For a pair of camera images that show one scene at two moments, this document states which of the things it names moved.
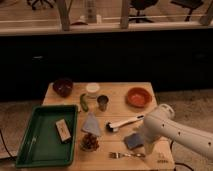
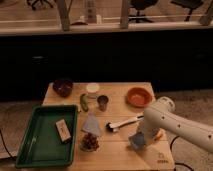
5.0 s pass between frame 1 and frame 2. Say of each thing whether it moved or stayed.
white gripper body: moved
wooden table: stayed
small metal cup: stayed
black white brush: stayed
